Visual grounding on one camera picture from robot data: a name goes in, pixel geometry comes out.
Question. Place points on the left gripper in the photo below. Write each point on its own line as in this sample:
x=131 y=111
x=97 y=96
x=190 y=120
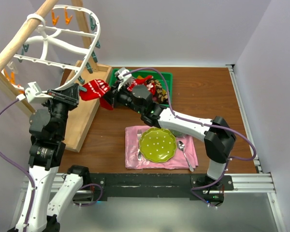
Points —
x=70 y=95

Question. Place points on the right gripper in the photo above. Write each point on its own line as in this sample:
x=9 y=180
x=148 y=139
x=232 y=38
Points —
x=112 y=97

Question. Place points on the red patterned sock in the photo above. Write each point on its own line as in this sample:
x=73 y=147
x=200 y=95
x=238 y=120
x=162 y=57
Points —
x=96 y=89
x=143 y=81

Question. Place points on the brown argyle sock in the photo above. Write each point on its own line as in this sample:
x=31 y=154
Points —
x=159 y=94

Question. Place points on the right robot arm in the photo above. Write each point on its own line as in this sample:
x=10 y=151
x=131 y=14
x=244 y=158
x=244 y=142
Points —
x=215 y=133

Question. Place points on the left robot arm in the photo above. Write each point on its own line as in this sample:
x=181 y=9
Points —
x=40 y=212

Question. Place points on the wooden hanger stand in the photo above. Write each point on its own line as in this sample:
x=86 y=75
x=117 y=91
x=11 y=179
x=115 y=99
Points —
x=81 y=119

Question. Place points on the white round sock hanger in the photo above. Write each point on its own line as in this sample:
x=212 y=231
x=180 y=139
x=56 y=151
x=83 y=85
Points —
x=35 y=30

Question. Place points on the silver fork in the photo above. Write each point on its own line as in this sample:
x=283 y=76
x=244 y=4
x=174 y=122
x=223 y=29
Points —
x=139 y=135

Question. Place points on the green plastic tray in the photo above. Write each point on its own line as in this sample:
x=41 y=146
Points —
x=166 y=79

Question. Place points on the green scalloped plate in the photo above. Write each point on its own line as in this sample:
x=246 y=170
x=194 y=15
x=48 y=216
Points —
x=158 y=145

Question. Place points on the teal ceramic mug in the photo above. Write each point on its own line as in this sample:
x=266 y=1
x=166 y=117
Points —
x=177 y=133

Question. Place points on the silver spoon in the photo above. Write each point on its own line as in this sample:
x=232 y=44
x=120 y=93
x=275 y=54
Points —
x=181 y=147

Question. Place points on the pink cloth napkin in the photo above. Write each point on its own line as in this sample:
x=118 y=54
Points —
x=177 y=162

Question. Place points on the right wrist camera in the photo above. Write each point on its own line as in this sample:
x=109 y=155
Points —
x=122 y=75

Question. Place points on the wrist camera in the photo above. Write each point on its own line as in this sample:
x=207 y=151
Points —
x=122 y=75
x=32 y=93

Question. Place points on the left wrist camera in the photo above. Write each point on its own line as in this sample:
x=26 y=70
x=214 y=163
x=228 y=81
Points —
x=32 y=93

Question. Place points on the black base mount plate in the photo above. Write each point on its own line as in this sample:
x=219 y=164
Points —
x=161 y=186

